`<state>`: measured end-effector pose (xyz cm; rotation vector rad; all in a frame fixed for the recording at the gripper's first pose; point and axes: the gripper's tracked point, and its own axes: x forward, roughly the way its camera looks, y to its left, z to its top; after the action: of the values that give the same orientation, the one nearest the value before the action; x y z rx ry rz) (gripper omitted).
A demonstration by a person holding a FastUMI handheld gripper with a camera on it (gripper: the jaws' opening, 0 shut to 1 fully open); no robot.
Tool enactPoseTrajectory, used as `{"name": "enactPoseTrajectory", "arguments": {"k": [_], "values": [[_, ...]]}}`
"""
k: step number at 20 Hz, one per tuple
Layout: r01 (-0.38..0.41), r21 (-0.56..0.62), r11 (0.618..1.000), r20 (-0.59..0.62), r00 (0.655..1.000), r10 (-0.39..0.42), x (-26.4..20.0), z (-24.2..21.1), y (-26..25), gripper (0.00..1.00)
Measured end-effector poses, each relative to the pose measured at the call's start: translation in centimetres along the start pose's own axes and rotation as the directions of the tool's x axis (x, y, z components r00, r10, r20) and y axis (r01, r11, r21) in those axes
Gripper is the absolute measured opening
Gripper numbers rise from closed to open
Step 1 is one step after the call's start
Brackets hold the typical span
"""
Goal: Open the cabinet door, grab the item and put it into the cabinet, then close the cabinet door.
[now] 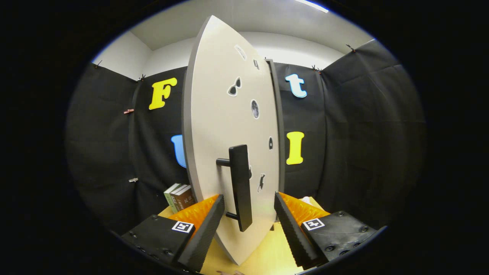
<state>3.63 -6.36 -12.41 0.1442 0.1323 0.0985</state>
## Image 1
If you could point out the ceiling light panel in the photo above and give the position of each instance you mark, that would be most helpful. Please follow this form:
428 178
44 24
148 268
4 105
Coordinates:
313 5

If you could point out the pink and green plush toy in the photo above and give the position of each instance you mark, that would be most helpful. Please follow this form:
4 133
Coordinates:
306 199

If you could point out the black backdrop cloth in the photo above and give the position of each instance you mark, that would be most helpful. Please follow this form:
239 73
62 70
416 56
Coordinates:
363 133

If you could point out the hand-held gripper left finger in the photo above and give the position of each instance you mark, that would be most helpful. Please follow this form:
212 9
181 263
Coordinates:
206 233

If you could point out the beige cabinet door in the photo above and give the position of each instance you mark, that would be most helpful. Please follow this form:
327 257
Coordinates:
214 114

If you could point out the brown book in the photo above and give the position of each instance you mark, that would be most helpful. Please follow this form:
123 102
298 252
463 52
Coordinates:
183 198

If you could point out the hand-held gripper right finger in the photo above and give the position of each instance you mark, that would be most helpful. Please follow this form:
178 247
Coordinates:
291 233

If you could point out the grey cabinet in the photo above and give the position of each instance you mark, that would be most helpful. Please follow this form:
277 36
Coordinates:
279 126

